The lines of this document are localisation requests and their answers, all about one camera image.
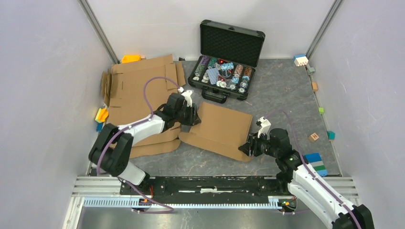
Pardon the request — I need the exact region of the black poker chip case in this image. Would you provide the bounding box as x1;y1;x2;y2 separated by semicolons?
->
188;20;266;104

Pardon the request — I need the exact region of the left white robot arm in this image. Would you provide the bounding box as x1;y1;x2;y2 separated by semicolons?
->
88;90;201;195

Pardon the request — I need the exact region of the brown cardboard box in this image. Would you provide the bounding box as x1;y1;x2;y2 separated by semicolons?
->
179;102;253;162

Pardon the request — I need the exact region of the small teal block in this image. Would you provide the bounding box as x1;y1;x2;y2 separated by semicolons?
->
327;131;336;141

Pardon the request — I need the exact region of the small blue block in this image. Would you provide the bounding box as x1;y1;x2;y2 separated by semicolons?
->
96;123;104;132

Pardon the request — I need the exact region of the yellow plastic toy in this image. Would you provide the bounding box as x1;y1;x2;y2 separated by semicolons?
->
121;55;145;63

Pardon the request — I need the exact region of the blue white green block stack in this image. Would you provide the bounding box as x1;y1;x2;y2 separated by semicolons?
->
304;153;328;177

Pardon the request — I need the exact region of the blue white toy block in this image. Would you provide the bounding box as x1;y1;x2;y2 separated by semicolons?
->
293;54;309;67

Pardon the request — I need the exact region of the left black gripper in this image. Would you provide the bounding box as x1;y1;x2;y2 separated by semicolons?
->
175;103;203;127

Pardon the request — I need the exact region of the flat cardboard sheet stack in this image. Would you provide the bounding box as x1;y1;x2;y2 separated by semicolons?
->
100;54;187;159

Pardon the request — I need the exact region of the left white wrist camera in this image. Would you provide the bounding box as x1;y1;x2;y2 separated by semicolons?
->
177;87;193;107

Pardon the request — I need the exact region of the small orange wooden block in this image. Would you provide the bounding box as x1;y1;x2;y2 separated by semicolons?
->
311;82;319;92

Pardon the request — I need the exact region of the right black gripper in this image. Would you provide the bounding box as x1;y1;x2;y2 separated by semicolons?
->
237;130;278;158

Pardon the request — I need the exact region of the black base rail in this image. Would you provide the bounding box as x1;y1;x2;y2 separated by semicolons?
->
137;176;295;204

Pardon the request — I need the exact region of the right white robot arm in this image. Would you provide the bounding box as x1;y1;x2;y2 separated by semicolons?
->
238;128;374;229

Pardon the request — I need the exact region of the small grey block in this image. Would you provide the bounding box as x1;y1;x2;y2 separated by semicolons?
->
306;65;316;75

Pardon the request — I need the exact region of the wooden letter cube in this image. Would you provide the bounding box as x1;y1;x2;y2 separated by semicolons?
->
308;133;320;142

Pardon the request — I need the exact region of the yellow orange toy block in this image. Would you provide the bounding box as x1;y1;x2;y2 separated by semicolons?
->
95;108;109;123

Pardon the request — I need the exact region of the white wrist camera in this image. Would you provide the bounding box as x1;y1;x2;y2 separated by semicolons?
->
177;87;193;107
256;116;271;137

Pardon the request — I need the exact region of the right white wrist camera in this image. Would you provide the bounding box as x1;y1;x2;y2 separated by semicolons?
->
256;116;271;137

